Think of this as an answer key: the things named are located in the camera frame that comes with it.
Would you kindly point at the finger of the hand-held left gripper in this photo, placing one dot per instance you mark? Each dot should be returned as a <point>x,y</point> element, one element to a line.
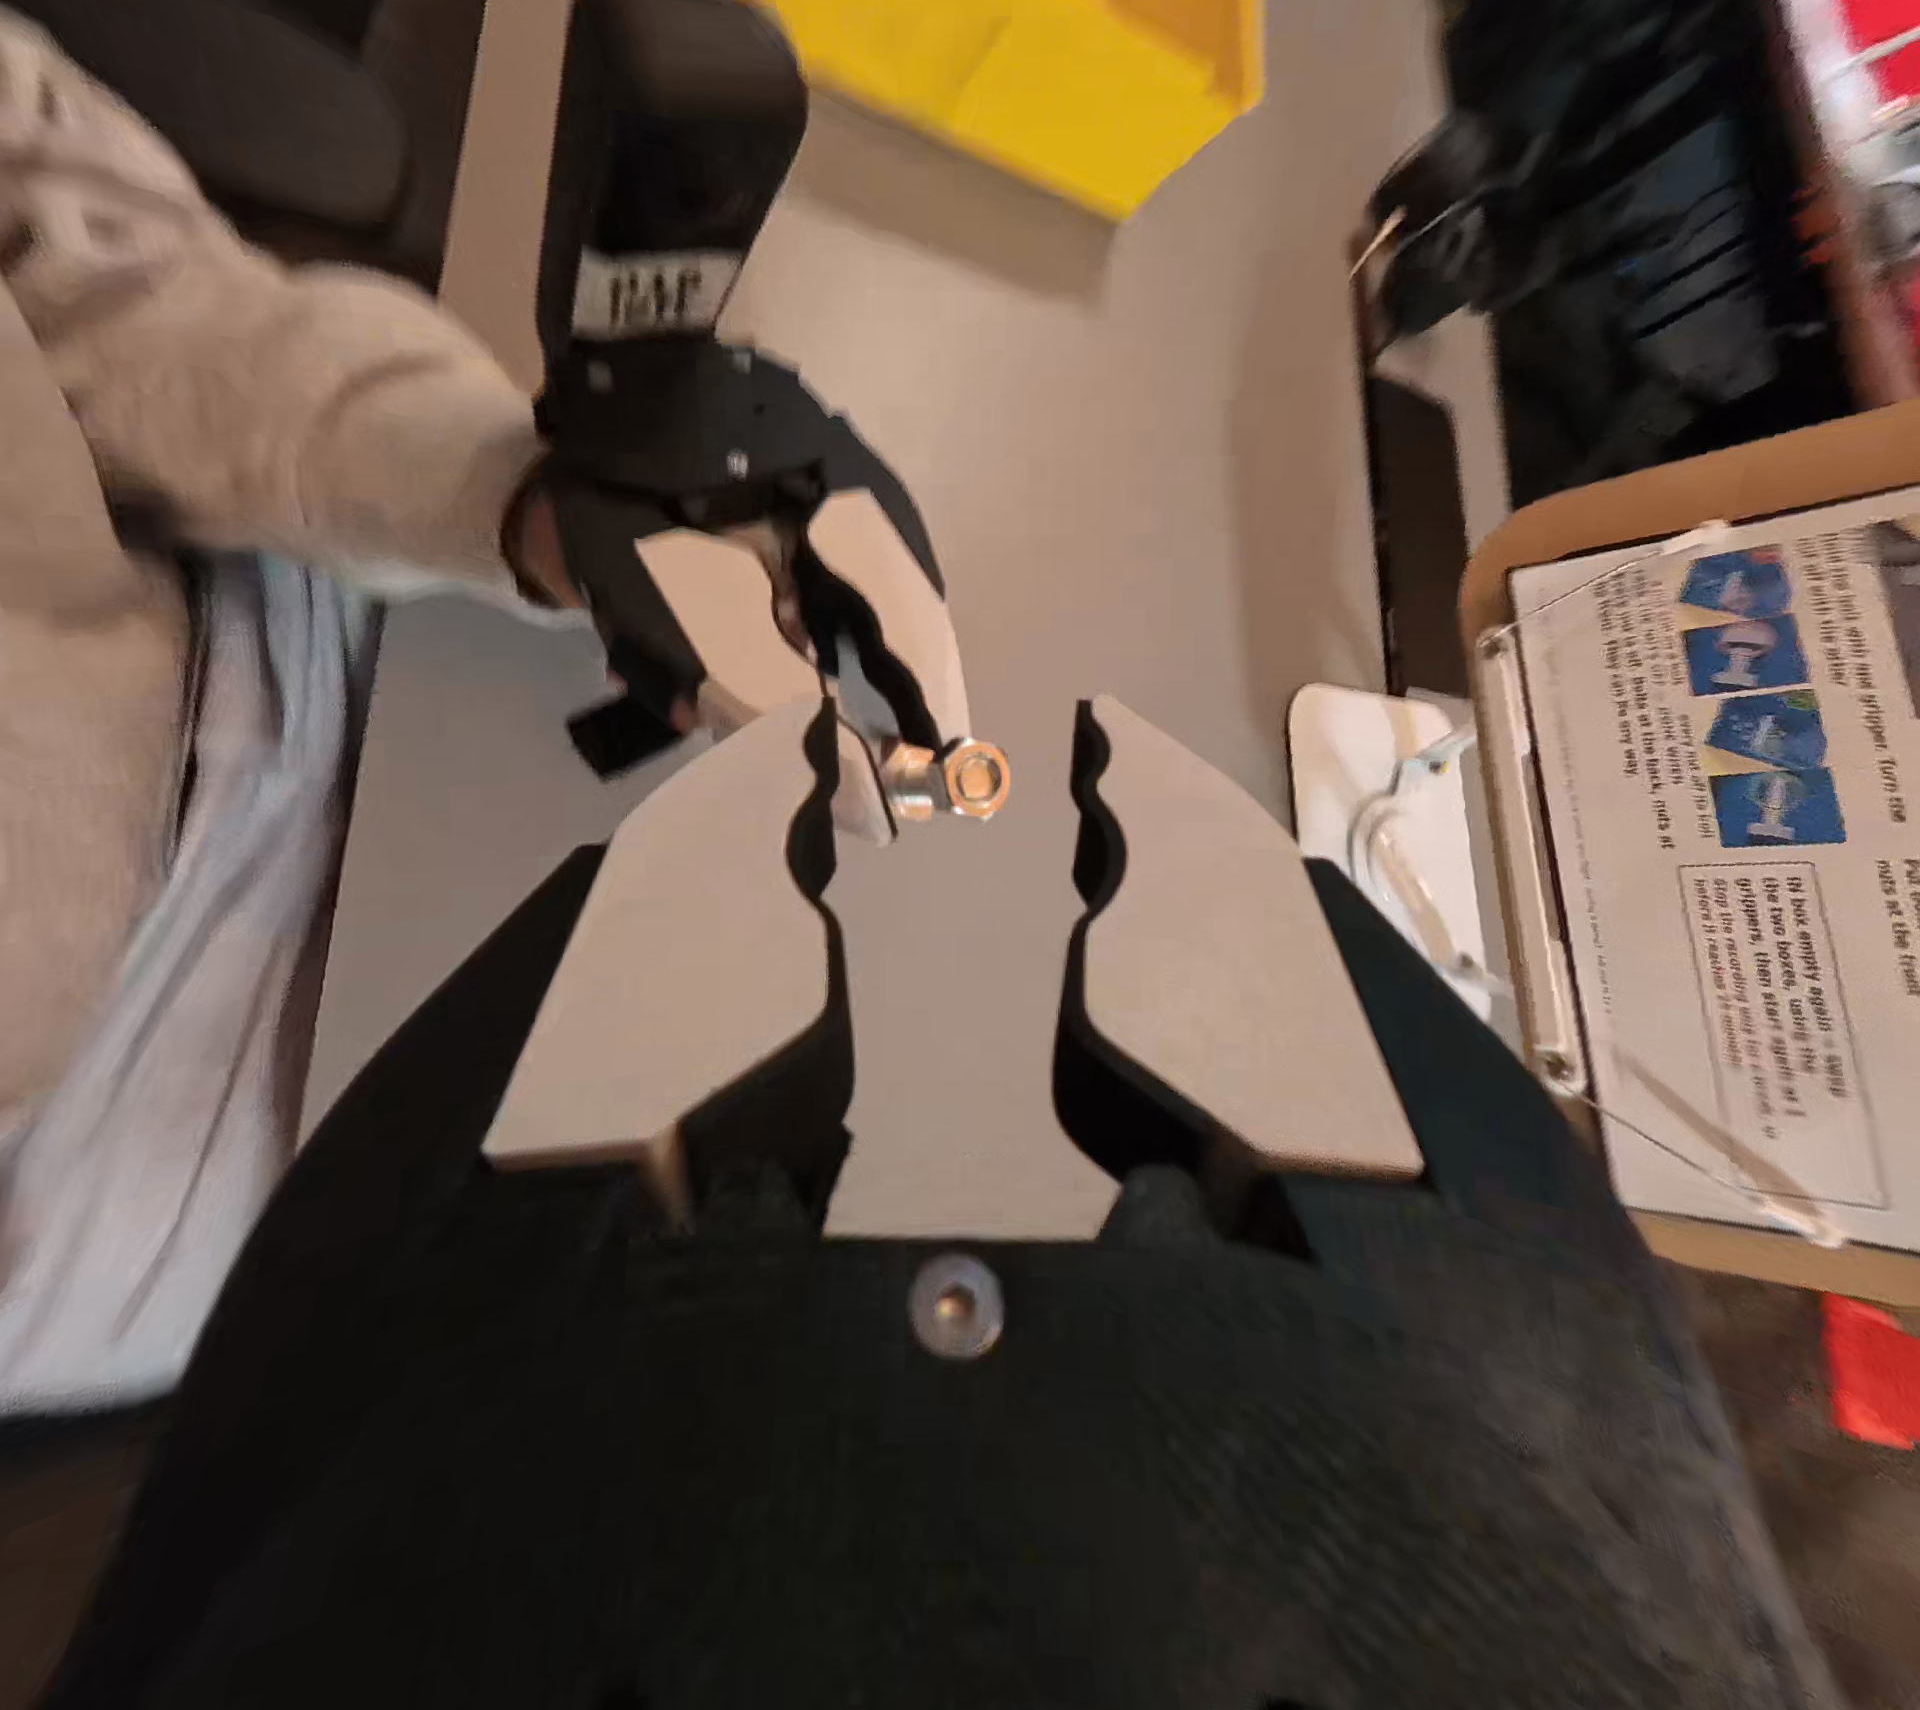
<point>705,601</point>
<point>910,601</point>

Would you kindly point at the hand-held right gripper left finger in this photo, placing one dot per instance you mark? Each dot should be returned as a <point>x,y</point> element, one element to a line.
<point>677,976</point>

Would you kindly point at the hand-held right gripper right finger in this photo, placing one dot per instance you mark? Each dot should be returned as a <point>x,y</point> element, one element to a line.
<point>1246,991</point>

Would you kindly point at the steel hex bolt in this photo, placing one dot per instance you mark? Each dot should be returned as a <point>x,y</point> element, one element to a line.
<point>910,782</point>

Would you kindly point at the yellow divided plastic bin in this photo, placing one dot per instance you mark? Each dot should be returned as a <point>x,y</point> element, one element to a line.
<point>1020,60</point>

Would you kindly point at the person's left forearm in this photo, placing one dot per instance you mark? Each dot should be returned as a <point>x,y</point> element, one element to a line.
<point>301,421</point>

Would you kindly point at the grey desk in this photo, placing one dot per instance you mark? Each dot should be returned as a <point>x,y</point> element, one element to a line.
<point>1170,466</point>

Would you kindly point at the person's left hand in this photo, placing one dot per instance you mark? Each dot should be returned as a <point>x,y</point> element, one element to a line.
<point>540,548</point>

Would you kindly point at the white document stand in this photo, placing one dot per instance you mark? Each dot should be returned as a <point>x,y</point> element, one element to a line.
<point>1336,750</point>

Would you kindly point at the black office chair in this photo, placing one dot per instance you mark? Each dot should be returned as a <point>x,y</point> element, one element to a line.
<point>225,121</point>

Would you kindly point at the printed instruction sheet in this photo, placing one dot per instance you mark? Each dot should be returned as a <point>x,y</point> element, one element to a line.
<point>1726,839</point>

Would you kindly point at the person's grey sweater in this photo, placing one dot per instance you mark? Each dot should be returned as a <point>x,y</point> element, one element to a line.
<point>76,839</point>

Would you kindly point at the instruction sheet on wooden board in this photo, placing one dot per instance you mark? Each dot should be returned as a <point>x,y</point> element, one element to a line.
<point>1651,496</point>

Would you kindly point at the black battery charger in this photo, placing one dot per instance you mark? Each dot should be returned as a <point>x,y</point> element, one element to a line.
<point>1441,224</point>

